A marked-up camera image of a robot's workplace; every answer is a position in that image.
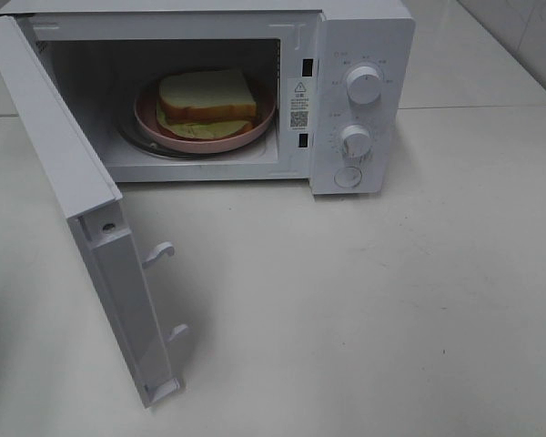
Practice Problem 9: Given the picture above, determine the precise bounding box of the glass microwave turntable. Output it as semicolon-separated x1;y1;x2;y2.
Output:
116;86;278;162

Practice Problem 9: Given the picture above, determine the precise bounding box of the white microwave oven body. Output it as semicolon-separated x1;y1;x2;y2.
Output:
0;1;415;195

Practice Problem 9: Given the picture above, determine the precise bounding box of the white microwave door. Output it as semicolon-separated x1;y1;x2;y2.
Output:
0;15;188;407

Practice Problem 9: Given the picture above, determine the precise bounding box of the sandwich with white bread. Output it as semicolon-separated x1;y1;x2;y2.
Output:
158;69;257;123

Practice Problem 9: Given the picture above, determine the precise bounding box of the pink round plate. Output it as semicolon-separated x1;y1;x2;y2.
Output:
134;78;277;155

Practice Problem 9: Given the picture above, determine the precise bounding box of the white microwave knob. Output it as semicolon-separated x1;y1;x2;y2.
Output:
346;65;382;105
339;124;372;158

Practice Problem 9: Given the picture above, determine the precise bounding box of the round microwave door-release button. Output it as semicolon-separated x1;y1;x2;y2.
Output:
334;167;362;188

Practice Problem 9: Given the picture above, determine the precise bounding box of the lower white microwave knob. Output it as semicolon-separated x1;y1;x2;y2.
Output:
339;124;372;158

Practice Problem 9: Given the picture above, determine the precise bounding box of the upper white microwave knob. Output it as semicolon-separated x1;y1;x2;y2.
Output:
346;65;382;105

